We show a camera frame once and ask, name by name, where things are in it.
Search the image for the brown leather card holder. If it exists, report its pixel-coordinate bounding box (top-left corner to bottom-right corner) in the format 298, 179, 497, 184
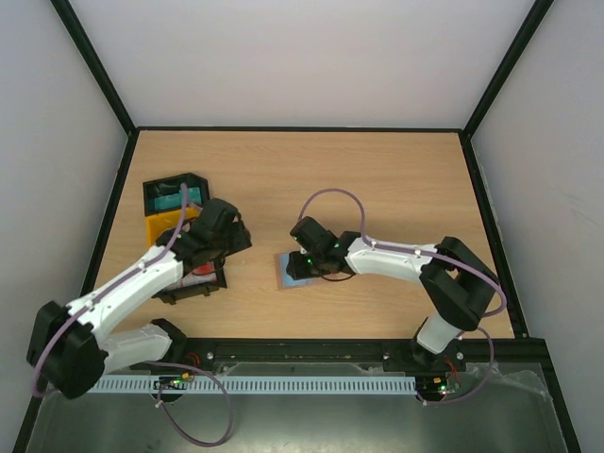
275, 251, 325, 290

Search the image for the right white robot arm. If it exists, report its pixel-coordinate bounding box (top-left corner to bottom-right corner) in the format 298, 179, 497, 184
285, 216, 499, 370

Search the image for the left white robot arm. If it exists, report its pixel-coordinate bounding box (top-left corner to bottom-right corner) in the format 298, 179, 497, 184
25, 198, 251, 399

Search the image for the black bin with red cards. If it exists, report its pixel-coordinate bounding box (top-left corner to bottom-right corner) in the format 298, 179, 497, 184
153, 259, 227, 305

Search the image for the teal card stack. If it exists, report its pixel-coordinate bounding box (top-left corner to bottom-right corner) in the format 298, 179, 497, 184
146, 187, 203, 212

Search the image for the yellow bin with white cards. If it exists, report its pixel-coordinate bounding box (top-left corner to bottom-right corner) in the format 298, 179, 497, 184
144, 210, 181, 247

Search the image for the black bin with teal cards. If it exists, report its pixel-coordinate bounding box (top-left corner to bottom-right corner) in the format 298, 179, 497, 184
143, 173, 210, 217

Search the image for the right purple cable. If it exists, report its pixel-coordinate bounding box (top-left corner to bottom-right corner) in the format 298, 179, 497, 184
299, 188, 509, 408

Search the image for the purple cable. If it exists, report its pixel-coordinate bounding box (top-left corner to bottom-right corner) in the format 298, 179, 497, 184
30, 183, 235, 445
299, 188, 509, 408

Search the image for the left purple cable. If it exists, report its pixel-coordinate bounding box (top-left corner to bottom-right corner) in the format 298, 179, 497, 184
30, 183, 235, 445

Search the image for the black aluminium frame rail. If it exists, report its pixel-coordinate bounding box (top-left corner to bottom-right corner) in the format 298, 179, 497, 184
126, 333, 551, 374

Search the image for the light blue slotted cable duct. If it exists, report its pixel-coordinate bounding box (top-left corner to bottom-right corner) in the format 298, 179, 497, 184
90, 375, 416, 395

